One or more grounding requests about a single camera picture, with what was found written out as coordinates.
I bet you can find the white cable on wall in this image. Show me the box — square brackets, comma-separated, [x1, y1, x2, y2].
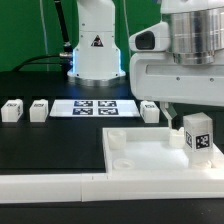
[39, 0, 50, 72]

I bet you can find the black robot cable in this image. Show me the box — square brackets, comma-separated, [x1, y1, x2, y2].
[11, 0, 74, 72]

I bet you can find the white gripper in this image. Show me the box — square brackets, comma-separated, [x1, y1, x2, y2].
[130, 51, 224, 128]

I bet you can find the white square tabletop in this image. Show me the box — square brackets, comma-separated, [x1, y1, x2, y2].
[102, 127, 224, 175]

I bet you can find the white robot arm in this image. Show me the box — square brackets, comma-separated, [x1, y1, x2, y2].
[68, 0, 224, 118]

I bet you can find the white L-shaped obstacle wall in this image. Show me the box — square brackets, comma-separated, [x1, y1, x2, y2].
[0, 170, 224, 204]

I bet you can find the white marker sheet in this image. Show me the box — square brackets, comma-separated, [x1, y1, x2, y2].
[50, 100, 139, 117]

